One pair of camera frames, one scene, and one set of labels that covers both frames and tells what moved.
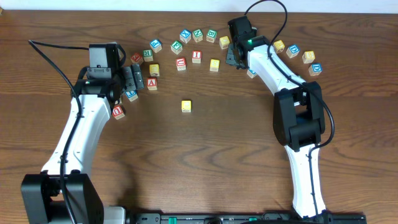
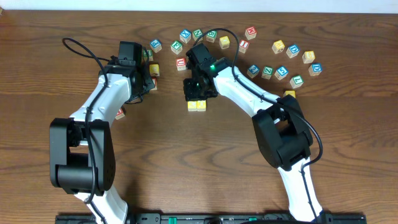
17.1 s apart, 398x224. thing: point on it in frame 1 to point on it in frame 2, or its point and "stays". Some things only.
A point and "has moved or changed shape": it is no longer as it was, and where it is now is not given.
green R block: (147, 55) stays
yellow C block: (186, 106) has moved or changed shape
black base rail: (244, 218) stays
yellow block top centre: (224, 42) stays
